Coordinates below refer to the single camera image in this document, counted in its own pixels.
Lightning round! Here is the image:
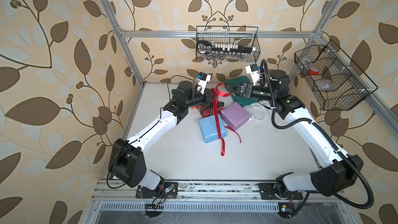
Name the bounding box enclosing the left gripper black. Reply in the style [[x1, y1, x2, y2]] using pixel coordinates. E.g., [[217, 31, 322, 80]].
[[182, 88, 218, 109]]

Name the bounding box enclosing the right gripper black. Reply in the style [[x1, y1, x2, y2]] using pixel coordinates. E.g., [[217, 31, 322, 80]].
[[228, 82, 277, 103]]

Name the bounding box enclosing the red ribbon bow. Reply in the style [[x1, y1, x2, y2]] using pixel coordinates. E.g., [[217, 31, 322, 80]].
[[212, 84, 232, 156]]

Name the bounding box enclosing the purple gift box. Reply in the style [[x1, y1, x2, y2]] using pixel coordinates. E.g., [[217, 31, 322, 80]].
[[220, 102, 251, 131]]

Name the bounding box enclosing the white ribbon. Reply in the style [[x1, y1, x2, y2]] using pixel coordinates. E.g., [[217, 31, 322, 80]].
[[244, 103, 278, 134]]

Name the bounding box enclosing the blue gift box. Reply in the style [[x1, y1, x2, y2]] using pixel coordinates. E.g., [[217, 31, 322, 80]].
[[199, 115, 227, 143]]

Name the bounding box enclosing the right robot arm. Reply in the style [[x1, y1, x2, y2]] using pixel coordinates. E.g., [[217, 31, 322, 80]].
[[228, 71, 374, 209]]

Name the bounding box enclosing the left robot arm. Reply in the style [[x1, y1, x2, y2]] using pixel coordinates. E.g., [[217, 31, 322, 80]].
[[107, 79, 213, 191]]

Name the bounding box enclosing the black printed ribbon bow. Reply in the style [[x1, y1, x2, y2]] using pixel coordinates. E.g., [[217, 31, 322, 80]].
[[202, 102, 224, 118]]

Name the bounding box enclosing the dark red gift box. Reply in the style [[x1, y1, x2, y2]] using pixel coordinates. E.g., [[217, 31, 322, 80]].
[[196, 102, 224, 118]]

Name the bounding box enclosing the green plastic tool case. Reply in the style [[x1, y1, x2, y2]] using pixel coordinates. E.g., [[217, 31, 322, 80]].
[[224, 76, 258, 107]]

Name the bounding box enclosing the red object in basket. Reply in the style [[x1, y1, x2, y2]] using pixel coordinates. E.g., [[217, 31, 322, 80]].
[[308, 66, 320, 75]]

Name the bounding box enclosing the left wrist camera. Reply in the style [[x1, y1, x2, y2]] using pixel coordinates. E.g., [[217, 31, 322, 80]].
[[197, 72, 211, 94]]

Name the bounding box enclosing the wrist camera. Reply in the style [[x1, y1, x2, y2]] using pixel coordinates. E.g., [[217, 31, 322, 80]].
[[245, 63, 260, 86], [197, 72, 211, 94]]

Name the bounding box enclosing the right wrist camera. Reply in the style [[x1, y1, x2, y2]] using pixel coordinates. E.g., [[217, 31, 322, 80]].
[[245, 63, 260, 86]]

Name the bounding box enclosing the socket set rail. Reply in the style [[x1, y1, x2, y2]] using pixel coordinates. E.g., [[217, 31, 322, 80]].
[[196, 40, 257, 55]]

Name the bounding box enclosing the black wire basket back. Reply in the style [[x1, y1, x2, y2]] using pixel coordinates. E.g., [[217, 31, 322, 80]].
[[195, 25, 261, 63]]

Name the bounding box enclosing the black wire basket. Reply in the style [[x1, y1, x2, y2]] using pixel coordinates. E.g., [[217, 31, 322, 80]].
[[195, 25, 261, 63], [294, 40, 378, 111]]

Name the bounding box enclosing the black corrugated cable conduit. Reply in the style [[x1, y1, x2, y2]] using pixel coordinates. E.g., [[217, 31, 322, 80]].
[[259, 58, 374, 209]]

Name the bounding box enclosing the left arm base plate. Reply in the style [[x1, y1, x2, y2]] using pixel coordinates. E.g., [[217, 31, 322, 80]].
[[136, 181, 179, 199]]

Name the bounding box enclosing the aluminium front rail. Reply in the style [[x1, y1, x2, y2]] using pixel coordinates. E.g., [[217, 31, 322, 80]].
[[91, 179, 349, 203]]

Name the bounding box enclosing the black wire basket right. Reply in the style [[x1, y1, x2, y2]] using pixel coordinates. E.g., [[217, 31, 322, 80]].
[[294, 40, 378, 111]]

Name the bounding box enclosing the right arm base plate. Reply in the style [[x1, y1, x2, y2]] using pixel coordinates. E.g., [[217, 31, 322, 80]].
[[258, 183, 304, 201]]

